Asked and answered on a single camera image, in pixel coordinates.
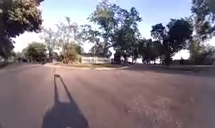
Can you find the grey asphalt road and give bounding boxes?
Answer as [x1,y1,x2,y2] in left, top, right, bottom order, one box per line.
[0,62,215,128]

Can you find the grass strip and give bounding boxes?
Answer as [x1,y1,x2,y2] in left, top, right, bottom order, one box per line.
[44,62,215,72]

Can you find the large dark tree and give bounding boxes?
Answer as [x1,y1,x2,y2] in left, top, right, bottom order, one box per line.
[0,0,45,63]

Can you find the row of trees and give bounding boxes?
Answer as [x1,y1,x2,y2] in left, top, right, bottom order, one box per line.
[21,0,215,66]

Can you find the white low building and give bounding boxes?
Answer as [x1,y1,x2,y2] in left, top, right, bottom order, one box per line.
[80,55,112,65]

